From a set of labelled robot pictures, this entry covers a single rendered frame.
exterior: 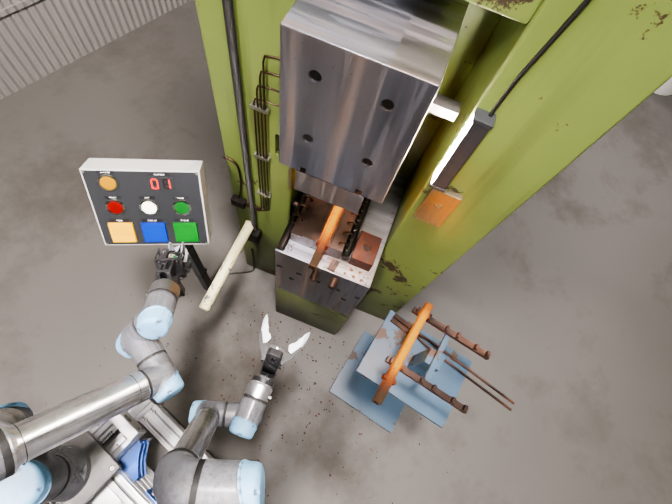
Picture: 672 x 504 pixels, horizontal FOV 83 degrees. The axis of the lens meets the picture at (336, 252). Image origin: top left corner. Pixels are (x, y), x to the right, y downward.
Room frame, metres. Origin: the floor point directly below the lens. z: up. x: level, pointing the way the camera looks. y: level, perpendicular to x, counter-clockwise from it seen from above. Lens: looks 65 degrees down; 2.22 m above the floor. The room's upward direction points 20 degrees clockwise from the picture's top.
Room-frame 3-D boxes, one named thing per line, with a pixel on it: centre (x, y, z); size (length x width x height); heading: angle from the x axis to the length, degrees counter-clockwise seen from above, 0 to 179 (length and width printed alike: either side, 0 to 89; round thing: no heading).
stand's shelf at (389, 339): (0.35, -0.47, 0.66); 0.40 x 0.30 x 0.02; 76
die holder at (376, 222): (0.79, 0.02, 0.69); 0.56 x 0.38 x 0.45; 178
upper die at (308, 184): (0.79, 0.07, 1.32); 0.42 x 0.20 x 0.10; 178
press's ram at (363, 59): (0.78, 0.03, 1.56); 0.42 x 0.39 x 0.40; 178
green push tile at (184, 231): (0.44, 0.50, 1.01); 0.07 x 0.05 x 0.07; 113
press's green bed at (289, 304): (0.79, 0.02, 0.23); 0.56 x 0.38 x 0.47; 178
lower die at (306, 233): (0.79, 0.07, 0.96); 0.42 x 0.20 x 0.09; 178
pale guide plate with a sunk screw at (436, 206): (0.69, -0.24, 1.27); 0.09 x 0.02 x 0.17; 88
